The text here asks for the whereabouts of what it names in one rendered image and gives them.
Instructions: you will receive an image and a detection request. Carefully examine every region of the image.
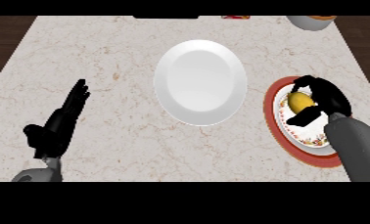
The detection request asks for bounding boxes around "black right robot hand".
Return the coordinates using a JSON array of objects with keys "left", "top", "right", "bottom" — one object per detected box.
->
[{"left": 284, "top": 74, "right": 353, "bottom": 128}]

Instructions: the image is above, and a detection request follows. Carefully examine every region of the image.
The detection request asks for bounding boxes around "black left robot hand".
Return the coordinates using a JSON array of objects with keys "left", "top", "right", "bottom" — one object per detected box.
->
[{"left": 22, "top": 78, "right": 93, "bottom": 159}]

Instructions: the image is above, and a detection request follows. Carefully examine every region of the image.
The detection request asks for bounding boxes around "yellow lemon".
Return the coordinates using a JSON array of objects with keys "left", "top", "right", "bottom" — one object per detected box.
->
[{"left": 285, "top": 91, "right": 318, "bottom": 115}]

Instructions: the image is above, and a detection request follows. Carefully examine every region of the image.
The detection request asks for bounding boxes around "red-rimmed floral plate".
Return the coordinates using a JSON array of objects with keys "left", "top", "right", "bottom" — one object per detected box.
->
[{"left": 261, "top": 75, "right": 343, "bottom": 169}]

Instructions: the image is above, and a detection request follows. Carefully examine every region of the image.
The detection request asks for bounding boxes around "plain white plate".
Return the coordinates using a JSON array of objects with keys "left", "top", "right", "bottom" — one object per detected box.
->
[{"left": 153, "top": 39, "right": 248, "bottom": 127}]

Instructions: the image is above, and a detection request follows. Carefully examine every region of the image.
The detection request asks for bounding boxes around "grey bowl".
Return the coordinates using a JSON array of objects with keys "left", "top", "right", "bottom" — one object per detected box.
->
[{"left": 285, "top": 16, "right": 338, "bottom": 32}]

